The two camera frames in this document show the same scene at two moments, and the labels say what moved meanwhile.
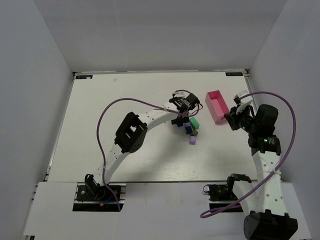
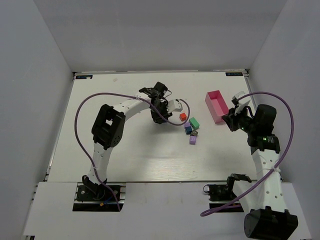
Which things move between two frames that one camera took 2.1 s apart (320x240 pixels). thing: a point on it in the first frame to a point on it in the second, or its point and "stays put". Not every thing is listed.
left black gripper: x=180 y=120 to x=160 y=115
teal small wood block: x=188 y=130 stays put
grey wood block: x=194 y=133 stays put
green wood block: x=194 y=122 stays put
